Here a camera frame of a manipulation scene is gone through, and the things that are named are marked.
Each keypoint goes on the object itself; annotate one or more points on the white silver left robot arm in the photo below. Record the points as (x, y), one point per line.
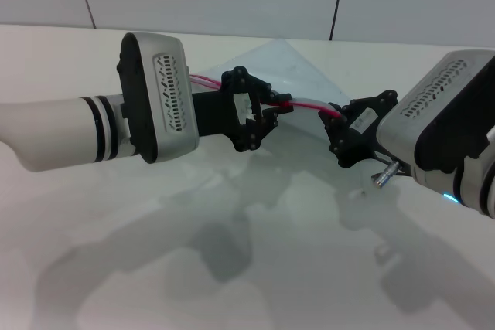
(50, 133)

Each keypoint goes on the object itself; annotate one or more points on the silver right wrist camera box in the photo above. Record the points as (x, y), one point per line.
(433, 113)

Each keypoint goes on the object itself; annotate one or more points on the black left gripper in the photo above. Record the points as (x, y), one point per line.
(212, 113)

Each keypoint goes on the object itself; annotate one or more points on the clear document bag red zip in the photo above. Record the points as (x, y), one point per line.
(305, 82)

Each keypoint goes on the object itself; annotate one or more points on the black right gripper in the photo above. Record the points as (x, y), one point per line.
(356, 140)

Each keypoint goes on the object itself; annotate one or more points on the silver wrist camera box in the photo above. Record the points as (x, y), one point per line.
(433, 113)
(162, 98)

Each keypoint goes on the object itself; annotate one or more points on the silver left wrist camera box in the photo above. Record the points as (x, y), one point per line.
(162, 98)

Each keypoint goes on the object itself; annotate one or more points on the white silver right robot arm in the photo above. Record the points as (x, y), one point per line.
(477, 183)

